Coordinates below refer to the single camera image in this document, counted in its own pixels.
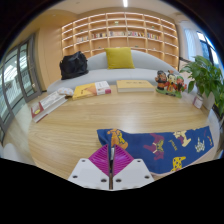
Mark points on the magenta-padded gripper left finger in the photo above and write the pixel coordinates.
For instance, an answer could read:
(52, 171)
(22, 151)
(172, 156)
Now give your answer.
(86, 173)

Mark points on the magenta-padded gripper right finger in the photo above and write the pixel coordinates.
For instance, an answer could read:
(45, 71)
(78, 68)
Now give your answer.
(133, 174)

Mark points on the blue animal-print towel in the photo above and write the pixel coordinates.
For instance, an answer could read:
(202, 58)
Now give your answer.
(140, 150)

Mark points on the white chair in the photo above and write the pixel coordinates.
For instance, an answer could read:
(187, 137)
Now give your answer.
(13, 154)

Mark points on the red and white magazine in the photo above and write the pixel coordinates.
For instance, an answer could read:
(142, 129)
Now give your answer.
(48, 105)

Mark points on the yellow book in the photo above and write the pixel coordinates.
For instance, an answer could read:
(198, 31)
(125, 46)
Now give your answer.
(84, 91)

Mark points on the small white pouch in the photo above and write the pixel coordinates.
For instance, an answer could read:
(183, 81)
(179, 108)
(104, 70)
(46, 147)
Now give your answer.
(65, 91)

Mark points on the flat yellow box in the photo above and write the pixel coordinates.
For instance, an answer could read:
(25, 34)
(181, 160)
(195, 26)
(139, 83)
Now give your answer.
(135, 85)

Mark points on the small white can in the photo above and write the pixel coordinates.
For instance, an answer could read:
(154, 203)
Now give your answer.
(198, 101)

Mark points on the three colourful figurines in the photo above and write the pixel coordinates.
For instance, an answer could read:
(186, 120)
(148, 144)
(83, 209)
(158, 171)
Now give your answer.
(170, 84)

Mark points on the light grey curved sofa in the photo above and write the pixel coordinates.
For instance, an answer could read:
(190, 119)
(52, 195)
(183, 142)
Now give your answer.
(100, 75)

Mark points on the white plant pot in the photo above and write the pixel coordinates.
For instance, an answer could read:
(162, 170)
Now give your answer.
(208, 101)

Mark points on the black bag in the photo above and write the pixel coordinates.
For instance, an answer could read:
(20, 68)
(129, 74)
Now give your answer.
(73, 66)

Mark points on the yellow square cushion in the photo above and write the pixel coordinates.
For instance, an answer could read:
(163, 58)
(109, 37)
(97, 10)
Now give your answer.
(119, 58)

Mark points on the green leafy plant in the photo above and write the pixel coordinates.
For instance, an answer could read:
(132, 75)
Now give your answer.
(208, 76)

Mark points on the white sheer curtain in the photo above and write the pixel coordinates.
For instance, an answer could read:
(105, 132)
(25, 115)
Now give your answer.
(190, 45)

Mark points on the dark-framed window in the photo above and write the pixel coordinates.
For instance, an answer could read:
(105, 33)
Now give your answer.
(206, 48)

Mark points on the long ceiling light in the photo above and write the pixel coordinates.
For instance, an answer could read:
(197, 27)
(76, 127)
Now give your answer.
(125, 3)

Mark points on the glass door with grey frame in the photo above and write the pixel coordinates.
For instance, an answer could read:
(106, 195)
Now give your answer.
(15, 76)

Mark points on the wooden wall shelf unit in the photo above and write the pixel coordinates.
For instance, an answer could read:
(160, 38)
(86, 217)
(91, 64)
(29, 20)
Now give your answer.
(120, 33)

